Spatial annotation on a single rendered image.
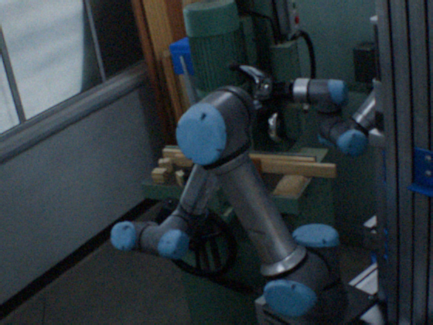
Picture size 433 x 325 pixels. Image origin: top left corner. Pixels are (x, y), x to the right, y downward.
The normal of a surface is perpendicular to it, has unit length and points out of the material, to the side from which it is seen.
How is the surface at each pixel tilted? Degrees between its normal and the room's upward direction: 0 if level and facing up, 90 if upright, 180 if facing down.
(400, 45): 90
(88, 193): 90
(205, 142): 83
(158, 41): 87
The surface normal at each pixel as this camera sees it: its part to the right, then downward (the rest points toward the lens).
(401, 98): -0.76, 0.38
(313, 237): -0.09, -0.94
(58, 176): 0.81, 0.13
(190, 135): -0.52, 0.33
